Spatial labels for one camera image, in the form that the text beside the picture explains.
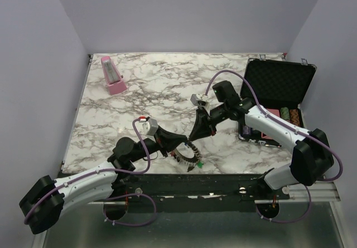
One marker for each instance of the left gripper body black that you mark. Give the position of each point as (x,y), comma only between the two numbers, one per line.
(153,146)

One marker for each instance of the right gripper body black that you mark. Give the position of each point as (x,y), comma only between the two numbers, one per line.
(219,113)

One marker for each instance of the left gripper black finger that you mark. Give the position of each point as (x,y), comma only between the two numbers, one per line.
(170,138)
(171,145)

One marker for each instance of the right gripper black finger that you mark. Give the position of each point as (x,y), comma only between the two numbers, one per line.
(203,131)
(202,118)

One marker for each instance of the metal disc with key rings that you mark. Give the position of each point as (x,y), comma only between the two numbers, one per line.
(191,162)

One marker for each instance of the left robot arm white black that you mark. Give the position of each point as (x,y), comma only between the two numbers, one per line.
(49,198)

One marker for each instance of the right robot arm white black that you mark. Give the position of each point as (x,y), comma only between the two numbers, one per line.
(311,157)

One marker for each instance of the purple poker chip stack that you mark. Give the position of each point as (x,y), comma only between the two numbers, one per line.
(246,131)

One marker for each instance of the pink warning card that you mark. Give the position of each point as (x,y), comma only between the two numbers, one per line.
(270,112)

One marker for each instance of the green poker chip stack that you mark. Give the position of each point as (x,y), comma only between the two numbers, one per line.
(285,113)

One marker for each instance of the black foam-lined case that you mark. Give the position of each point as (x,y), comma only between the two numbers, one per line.
(279,84)

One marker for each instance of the orange poker chip stack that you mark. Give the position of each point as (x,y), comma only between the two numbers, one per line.
(294,117)

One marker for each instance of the pink metronome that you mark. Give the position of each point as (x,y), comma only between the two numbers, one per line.
(114,80)

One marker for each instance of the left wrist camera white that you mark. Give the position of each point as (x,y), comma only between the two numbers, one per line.
(150,127)

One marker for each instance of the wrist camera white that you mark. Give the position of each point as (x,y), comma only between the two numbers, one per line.
(199,100)
(150,127)

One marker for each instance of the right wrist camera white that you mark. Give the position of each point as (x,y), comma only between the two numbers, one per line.
(199,100)

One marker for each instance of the black mounting base plate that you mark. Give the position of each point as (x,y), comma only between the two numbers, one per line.
(193,192)

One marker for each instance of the aluminium rail frame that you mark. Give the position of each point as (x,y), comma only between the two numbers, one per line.
(308,218)

